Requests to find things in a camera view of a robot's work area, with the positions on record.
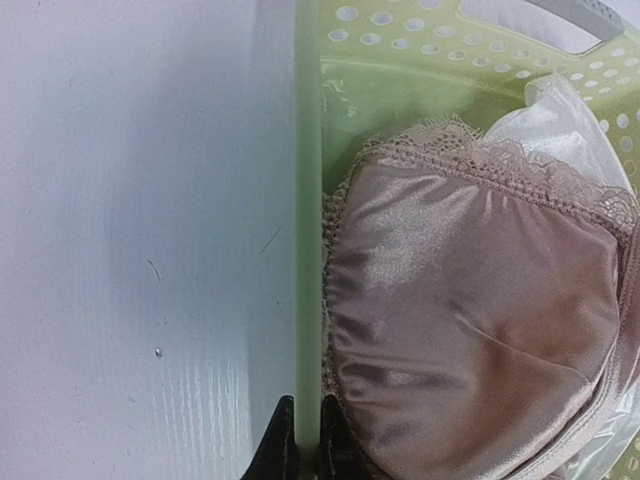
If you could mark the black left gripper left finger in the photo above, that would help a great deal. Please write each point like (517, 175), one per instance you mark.
(277, 456)

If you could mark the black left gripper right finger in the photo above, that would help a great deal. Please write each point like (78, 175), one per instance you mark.
(340, 457)

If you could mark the pink satin lace bra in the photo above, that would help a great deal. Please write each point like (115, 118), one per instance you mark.
(481, 305)

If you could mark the green perforated plastic basket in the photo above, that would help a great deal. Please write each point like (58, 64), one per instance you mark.
(363, 67)

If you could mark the white satin bra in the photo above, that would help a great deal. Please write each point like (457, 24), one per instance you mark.
(556, 121)

